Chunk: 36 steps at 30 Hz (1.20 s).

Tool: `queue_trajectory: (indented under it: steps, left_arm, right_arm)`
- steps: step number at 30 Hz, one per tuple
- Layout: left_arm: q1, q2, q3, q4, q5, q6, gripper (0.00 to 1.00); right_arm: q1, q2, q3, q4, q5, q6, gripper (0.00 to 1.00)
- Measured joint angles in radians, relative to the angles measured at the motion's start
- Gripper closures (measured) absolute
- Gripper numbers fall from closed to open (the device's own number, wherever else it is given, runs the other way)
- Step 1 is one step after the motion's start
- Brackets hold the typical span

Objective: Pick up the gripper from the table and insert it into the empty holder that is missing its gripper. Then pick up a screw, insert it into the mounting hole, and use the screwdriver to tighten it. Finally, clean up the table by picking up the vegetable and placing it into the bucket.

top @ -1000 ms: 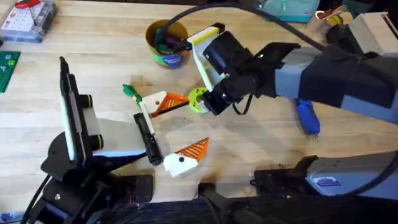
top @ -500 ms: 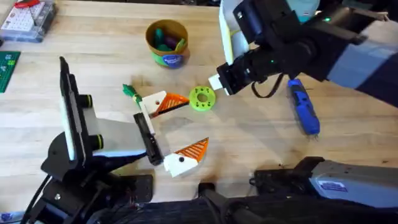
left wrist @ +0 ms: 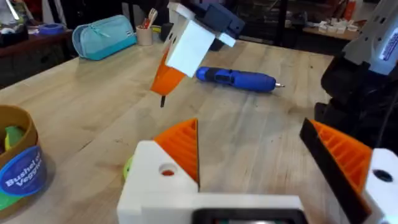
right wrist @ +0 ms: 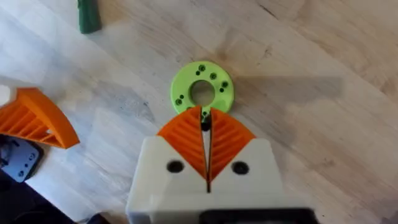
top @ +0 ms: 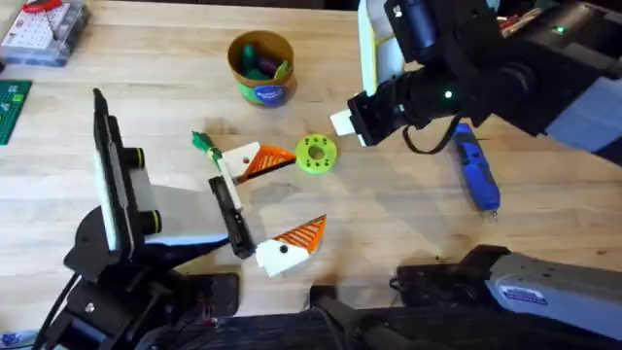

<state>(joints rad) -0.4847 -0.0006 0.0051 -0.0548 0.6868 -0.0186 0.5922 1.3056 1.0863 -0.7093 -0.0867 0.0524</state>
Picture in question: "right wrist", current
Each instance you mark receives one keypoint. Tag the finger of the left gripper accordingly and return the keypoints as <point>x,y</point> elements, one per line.
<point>34,115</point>

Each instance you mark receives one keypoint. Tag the green disc with holes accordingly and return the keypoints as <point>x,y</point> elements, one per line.
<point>186,81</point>

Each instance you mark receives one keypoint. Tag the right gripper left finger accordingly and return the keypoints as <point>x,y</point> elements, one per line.
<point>174,168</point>

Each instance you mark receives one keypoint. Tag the green toy vegetable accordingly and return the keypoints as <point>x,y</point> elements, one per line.
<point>89,15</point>

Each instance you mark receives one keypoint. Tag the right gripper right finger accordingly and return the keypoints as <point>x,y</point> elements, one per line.
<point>239,168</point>

